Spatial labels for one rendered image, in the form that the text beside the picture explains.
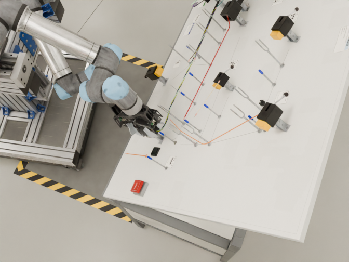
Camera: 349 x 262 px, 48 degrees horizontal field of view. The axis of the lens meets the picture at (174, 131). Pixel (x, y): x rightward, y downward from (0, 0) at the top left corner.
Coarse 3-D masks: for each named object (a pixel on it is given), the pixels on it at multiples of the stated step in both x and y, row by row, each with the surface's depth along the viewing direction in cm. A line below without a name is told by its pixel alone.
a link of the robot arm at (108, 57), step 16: (0, 0) 123; (0, 16) 122; (16, 16) 125; (32, 16) 128; (32, 32) 129; (48, 32) 130; (64, 32) 132; (64, 48) 133; (80, 48) 134; (96, 48) 135; (112, 48) 138; (96, 64) 137; (112, 64) 137
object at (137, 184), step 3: (135, 180) 155; (138, 180) 153; (141, 180) 151; (135, 183) 154; (138, 183) 152; (141, 183) 151; (132, 186) 154; (135, 186) 152; (138, 186) 151; (141, 186) 151; (132, 189) 153; (135, 189) 151; (138, 189) 150; (135, 192) 152; (138, 192) 150
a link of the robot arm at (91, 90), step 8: (96, 72) 135; (104, 72) 135; (88, 80) 137; (96, 80) 134; (104, 80) 134; (80, 88) 135; (88, 88) 133; (96, 88) 132; (80, 96) 136; (88, 96) 134; (96, 96) 132
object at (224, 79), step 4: (232, 68) 143; (220, 72) 143; (224, 72) 143; (216, 76) 144; (220, 76) 142; (224, 76) 141; (228, 76) 142; (216, 80) 142; (220, 80) 141; (224, 80) 142; (220, 84) 141; (224, 84) 142; (228, 84) 144; (228, 88) 146; (232, 88) 144
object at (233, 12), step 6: (234, 0) 156; (228, 6) 158; (234, 6) 156; (240, 6) 158; (222, 12) 158; (228, 12) 155; (234, 12) 156; (234, 18) 157; (240, 18) 160; (240, 24) 163; (246, 24) 161
